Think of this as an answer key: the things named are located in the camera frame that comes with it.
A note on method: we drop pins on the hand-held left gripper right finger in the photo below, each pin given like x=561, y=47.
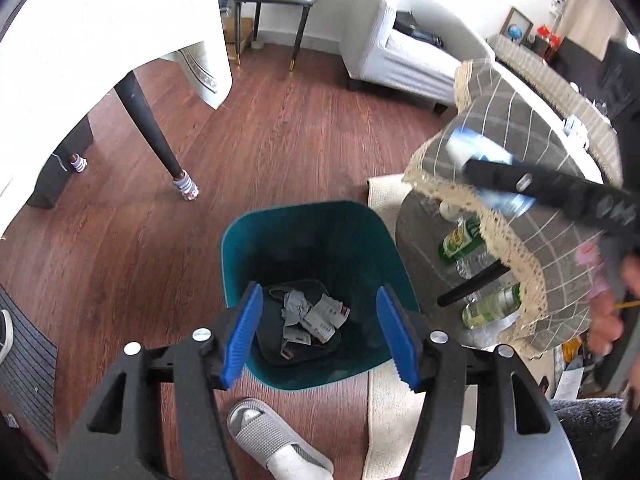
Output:
x=397, y=340

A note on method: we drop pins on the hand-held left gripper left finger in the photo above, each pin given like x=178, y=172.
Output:
x=242, y=332

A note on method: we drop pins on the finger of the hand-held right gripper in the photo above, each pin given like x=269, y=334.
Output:
x=500, y=172

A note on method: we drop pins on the paper trash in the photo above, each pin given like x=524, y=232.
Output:
x=272, y=330

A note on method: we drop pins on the blue white plastic packet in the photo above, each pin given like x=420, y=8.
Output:
x=470, y=145

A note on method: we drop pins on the white paper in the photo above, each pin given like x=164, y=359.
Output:
x=295, y=312

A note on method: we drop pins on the white cardboard box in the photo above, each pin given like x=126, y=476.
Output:
x=325, y=317

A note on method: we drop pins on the teal trash bin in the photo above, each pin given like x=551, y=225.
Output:
x=310, y=230

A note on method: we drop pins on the person's right hand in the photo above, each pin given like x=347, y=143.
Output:
x=605, y=320

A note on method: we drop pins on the grey checked tablecloth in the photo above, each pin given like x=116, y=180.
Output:
x=505, y=110

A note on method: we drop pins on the green label bottle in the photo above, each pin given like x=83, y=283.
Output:
x=460, y=240

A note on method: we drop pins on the black table strut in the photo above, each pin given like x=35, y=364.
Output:
x=470, y=286

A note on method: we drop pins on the clear water bottle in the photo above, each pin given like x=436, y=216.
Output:
x=472, y=264

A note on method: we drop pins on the beige rug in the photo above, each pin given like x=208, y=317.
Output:
x=380, y=435

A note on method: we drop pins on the green glass bottle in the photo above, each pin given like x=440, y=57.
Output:
x=492, y=306

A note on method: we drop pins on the grey slipper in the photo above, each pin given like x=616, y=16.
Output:
x=270, y=430

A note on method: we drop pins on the beige fringed cloth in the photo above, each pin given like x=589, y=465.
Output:
x=550, y=82

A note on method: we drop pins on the black block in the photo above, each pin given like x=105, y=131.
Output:
x=622, y=80

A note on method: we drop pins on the black monitor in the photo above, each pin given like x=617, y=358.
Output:
x=575, y=57

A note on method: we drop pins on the small blue globe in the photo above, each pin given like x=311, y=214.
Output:
x=515, y=32

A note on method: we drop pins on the grey armchair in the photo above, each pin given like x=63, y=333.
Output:
x=400, y=60

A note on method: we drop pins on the striped table leg sock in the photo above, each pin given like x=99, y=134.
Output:
x=77, y=162
x=186, y=187

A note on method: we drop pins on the person's grey fleece trousers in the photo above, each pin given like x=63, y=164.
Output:
x=590, y=415

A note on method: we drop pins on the dark striped floor mat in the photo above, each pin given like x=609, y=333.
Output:
x=25, y=360

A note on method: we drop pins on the black tapered table leg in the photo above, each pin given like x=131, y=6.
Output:
x=145, y=120

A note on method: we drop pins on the brown cardboard box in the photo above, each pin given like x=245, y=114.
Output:
x=240, y=30

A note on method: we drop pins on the white tablecloth dining table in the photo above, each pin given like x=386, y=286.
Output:
x=100, y=10

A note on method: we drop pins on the picture frame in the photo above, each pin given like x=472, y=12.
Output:
x=522, y=17

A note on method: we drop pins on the white security camera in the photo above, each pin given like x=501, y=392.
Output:
x=559, y=1

